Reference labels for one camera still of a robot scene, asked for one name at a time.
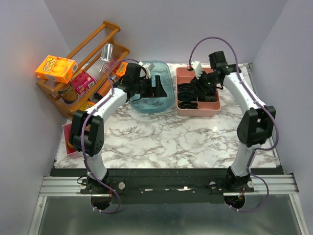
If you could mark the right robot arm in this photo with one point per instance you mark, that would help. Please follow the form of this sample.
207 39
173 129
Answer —
257 123

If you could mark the pink sponge box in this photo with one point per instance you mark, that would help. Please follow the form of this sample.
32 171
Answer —
82 82

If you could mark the pink divided organizer box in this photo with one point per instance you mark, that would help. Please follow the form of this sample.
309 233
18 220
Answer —
205 109

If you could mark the teal transparent plastic tray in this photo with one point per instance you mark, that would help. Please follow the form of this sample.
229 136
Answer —
148 105

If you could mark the rolled teal tie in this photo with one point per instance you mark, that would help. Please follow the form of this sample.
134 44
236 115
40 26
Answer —
186 96

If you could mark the dark patterned necktie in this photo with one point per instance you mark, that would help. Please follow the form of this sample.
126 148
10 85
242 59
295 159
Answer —
208 94

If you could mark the wooden tiered rack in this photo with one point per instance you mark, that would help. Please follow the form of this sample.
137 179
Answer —
87 56

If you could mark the small orange box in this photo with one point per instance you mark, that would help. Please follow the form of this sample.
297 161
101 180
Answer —
120 69

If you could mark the orange bottle black cap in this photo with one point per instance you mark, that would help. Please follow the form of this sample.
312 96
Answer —
103 90

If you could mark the yellow toy fruit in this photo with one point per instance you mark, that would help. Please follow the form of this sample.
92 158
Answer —
70 146

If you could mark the large orange sponge box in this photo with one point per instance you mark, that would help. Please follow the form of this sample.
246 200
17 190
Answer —
56 69

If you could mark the orange box lower shelf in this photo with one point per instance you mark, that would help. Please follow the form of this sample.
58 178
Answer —
86 105

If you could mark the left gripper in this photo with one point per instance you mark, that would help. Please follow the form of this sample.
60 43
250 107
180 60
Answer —
156 91

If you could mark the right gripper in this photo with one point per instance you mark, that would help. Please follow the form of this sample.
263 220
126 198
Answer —
198 82

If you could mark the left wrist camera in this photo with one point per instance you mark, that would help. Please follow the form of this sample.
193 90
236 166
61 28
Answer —
148 68

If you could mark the rolled black tie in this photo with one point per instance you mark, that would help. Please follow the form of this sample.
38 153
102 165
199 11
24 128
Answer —
185 87

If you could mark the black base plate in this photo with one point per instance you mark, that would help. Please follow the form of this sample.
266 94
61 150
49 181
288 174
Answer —
125 184

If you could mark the dark round can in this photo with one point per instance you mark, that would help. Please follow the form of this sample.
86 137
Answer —
68 94

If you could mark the small pink bin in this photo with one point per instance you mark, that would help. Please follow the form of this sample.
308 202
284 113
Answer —
70 151

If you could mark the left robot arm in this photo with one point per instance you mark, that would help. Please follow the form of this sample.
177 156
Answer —
87 128

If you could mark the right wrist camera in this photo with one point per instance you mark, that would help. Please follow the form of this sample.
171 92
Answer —
196 68

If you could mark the aluminium rail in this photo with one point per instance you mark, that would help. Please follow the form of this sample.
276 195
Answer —
68 186

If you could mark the rolled dark gold tie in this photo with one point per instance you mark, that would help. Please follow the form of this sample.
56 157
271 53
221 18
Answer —
188 105

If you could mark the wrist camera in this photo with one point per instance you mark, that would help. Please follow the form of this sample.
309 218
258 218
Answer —
148 68
196 68

